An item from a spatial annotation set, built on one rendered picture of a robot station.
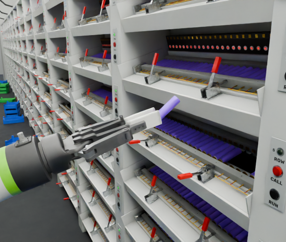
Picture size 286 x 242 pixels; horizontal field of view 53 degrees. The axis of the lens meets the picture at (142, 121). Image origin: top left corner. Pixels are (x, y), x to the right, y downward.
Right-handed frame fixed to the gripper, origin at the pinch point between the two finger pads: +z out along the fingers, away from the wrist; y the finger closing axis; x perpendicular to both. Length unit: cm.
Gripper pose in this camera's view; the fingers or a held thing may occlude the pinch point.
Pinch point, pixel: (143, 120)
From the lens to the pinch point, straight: 59.6
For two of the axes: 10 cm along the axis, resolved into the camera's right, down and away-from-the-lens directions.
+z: 9.1, -3.4, 2.3
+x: 2.4, 9.0, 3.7
